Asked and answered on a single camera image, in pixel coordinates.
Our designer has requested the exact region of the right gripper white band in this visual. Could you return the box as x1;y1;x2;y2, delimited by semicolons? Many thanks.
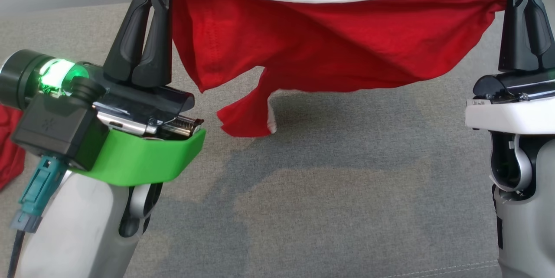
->
465;0;555;134

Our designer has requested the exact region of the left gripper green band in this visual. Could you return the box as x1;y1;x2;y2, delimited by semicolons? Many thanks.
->
0;0;207;186

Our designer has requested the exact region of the red shirt white trim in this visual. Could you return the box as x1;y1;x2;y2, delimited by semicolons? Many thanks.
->
0;105;26;191

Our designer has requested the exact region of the teal connector with black cable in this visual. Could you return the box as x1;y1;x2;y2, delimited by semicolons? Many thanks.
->
7;156;68;278

